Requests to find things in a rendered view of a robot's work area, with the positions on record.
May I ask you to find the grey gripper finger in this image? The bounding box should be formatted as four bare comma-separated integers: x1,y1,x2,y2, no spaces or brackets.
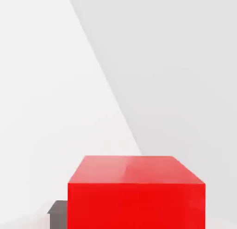
47,200,69,229

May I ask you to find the small red cube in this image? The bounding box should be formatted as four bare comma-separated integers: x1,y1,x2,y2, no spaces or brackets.
67,155,206,229

